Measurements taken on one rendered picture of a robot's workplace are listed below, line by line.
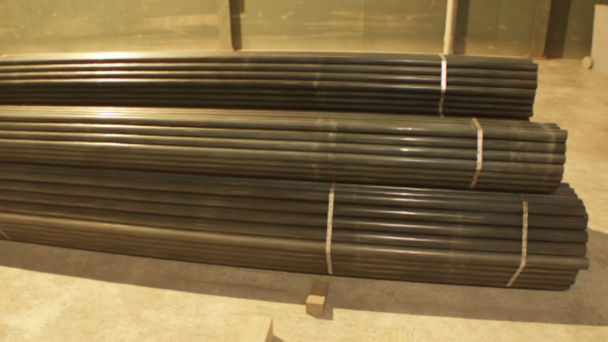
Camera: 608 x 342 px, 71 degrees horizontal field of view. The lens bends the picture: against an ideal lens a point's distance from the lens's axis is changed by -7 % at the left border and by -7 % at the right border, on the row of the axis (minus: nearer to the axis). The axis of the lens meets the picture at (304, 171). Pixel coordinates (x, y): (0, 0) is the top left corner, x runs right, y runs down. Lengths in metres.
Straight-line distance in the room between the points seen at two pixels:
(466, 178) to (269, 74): 1.19
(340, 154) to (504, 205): 0.80
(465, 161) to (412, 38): 7.14
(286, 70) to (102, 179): 1.16
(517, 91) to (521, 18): 6.92
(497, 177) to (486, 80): 0.58
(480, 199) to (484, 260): 0.28
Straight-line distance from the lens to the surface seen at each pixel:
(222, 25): 9.47
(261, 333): 2.00
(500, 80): 2.58
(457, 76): 2.55
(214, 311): 2.28
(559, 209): 2.32
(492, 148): 2.19
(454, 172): 2.17
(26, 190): 2.89
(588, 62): 9.04
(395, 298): 2.33
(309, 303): 2.18
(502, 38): 9.43
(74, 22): 11.31
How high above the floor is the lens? 1.48
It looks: 24 degrees down
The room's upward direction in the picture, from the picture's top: 1 degrees counter-clockwise
